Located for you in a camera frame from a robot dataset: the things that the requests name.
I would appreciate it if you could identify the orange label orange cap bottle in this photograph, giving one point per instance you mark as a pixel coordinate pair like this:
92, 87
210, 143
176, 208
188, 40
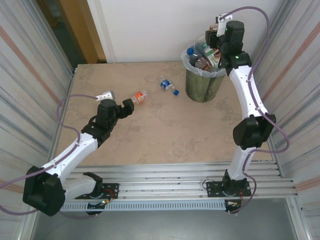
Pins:
140, 97

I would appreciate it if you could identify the red gold label bottle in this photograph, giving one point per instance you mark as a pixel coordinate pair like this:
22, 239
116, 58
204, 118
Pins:
200, 62

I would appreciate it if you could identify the crushed Pepsi label bottle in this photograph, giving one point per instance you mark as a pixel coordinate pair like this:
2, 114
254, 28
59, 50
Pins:
165, 83

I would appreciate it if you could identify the green bin with plastic liner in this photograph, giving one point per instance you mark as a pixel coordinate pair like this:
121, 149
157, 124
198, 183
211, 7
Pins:
186, 62

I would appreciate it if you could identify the green round waste bin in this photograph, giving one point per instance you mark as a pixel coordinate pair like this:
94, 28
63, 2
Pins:
200, 87

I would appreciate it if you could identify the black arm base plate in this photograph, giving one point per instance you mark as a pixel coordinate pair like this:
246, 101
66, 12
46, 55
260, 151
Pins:
215, 188
111, 190

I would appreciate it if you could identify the aluminium rail frame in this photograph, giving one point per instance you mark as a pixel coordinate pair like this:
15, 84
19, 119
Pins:
162, 175

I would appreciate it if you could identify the striped metal enclosure panel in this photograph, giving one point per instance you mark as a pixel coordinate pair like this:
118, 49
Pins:
300, 100
25, 75

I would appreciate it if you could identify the wooden door frame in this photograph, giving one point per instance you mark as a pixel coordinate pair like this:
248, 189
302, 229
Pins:
82, 20

